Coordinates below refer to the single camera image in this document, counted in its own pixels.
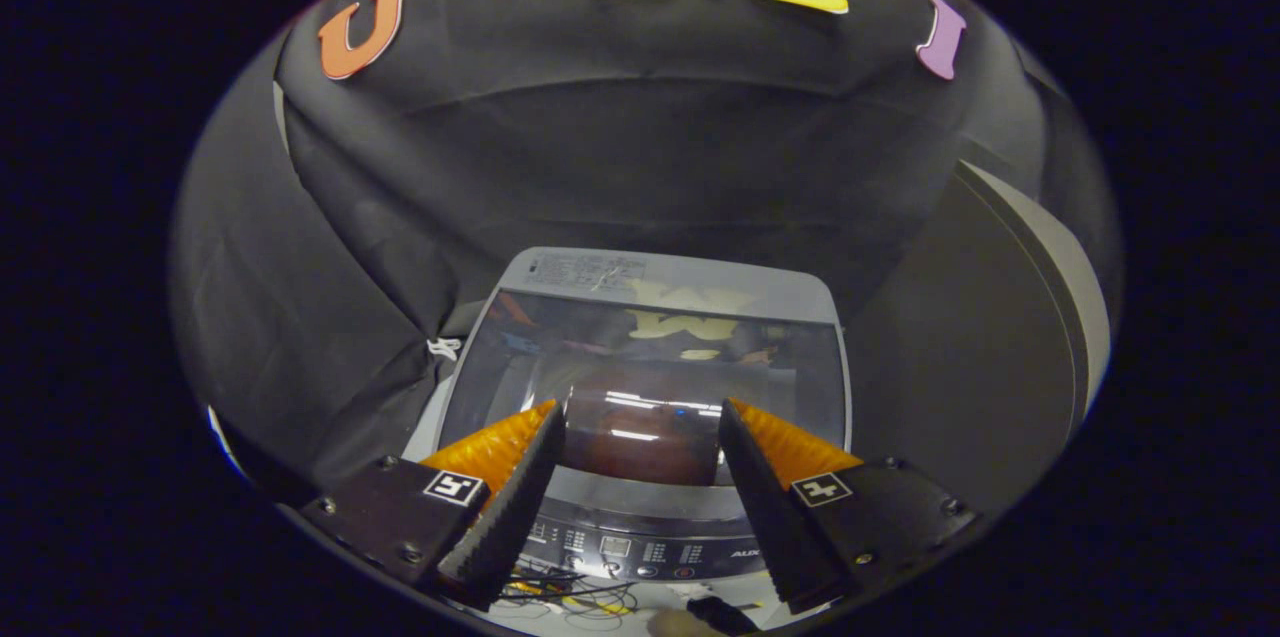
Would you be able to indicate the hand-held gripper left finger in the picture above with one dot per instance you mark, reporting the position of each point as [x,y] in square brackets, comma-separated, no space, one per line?
[510,517]

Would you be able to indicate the grey cabinet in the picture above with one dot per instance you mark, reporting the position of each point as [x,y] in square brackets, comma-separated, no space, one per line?
[980,357]

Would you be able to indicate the black backdrop cloth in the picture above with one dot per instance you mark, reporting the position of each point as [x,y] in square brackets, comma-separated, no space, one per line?
[600,157]

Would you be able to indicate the grey top-load washing machine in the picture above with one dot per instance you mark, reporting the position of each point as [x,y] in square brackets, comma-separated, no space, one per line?
[650,507]

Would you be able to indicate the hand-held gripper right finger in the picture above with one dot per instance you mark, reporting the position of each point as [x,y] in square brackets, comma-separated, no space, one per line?
[760,517]

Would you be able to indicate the black plug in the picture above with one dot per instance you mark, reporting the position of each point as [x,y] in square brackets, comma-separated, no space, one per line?
[720,614]

